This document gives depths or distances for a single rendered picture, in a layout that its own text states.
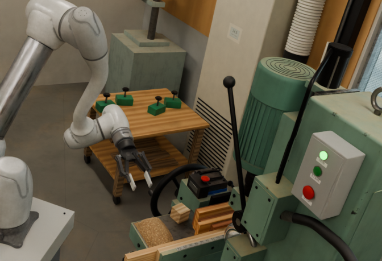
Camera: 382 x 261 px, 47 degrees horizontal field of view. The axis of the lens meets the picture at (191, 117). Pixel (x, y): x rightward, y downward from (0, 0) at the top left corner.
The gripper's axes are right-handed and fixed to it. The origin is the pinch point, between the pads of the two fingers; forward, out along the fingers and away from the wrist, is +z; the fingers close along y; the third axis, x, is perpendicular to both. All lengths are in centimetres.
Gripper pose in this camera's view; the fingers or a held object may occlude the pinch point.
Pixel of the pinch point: (140, 181)
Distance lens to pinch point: 188.8
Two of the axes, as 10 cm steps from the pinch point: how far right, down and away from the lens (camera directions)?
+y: 8.5, -0.9, 5.2
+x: -3.5, 6.5, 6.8
